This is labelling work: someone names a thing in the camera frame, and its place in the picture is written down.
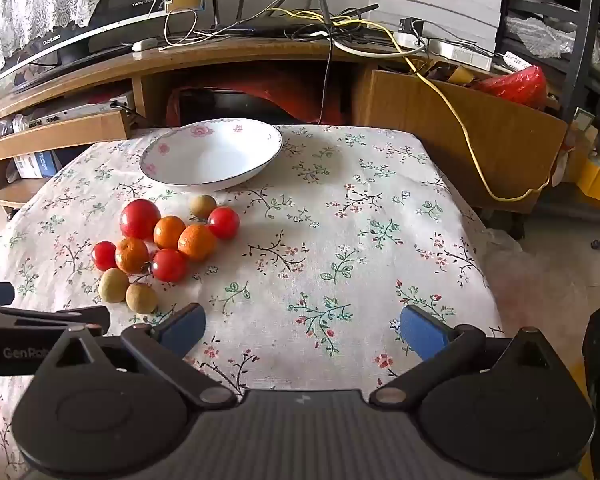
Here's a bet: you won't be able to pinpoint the red plastic cover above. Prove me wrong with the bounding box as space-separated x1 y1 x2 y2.
164 84 352 127

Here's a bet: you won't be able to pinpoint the stack of white boards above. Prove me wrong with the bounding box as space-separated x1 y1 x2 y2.
369 0 509 57

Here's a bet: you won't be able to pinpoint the white floral bowl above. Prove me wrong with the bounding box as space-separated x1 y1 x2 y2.
139 118 284 192

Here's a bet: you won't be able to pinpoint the small red tomato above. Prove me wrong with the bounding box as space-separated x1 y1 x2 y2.
207 206 241 240
149 249 189 283
91 241 118 271

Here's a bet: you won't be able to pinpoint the wooden television cabinet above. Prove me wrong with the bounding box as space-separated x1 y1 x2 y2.
0 35 571 216

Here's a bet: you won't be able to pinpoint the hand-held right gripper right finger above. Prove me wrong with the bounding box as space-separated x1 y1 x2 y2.
370 305 576 407

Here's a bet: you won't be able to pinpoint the large red tomato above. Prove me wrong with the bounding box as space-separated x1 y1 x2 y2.
119 198 162 240

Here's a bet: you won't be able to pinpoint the yellow box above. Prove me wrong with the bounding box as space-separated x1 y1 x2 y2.
576 154 600 204

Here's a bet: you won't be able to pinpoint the crumpled red plastic bag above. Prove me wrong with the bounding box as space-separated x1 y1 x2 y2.
474 65 549 109

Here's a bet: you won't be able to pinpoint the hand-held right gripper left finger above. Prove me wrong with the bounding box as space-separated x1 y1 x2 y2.
32 302 238 409

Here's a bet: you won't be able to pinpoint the clear plastic bag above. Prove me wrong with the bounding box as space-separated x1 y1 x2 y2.
0 114 27 142

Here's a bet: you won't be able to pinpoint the white lace cloth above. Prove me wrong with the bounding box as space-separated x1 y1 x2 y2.
0 0 117 77

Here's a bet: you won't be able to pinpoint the bubble wrap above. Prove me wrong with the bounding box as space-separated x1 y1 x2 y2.
509 14 577 59

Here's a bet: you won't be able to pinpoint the blue and white box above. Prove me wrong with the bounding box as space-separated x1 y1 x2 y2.
14 146 62 179

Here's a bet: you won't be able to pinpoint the black metal rack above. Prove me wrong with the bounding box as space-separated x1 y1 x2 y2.
499 0 600 252

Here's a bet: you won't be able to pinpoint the white cable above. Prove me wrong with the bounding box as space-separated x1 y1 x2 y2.
157 0 208 52

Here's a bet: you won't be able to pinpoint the white power strip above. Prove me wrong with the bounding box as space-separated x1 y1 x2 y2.
426 36 494 72

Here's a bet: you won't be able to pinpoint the silver set-top box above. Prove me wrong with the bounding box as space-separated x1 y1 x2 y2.
24 94 134 130

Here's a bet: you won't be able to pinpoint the floral tablecloth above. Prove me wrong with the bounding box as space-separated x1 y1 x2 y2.
0 122 506 480

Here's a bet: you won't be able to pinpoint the brown longan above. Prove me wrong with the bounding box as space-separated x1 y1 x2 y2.
189 194 218 219
98 268 130 304
125 282 158 314

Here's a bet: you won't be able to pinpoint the black router with antennas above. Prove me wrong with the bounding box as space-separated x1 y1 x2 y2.
207 0 381 37

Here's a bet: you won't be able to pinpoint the yellow cable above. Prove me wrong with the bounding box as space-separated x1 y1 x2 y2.
267 7 553 203

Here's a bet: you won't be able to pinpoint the small orange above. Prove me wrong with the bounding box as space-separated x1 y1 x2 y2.
153 215 187 250
178 224 217 262
115 237 150 275

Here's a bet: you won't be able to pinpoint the brown cardboard scraps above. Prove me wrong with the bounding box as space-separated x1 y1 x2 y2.
419 59 482 87

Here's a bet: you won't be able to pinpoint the white labelled box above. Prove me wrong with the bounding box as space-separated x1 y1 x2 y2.
502 51 537 74

